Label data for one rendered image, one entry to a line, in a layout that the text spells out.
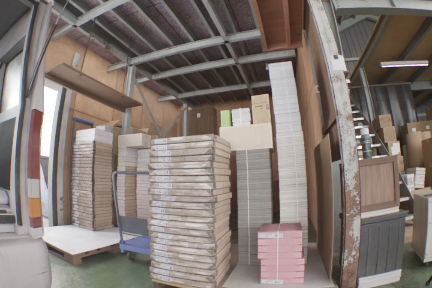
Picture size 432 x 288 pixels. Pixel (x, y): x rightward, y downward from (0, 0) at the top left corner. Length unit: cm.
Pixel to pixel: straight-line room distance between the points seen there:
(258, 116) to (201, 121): 399
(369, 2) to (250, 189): 265
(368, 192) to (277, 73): 120
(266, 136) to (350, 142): 72
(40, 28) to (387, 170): 223
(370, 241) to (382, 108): 448
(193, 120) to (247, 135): 413
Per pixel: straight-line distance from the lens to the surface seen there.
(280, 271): 155
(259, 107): 189
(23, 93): 113
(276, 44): 265
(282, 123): 183
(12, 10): 186
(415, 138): 412
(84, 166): 316
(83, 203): 320
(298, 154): 178
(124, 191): 326
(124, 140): 333
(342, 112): 143
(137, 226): 205
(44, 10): 157
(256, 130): 183
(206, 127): 569
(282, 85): 193
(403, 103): 609
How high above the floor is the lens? 81
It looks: 14 degrees up
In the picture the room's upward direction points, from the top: 1 degrees counter-clockwise
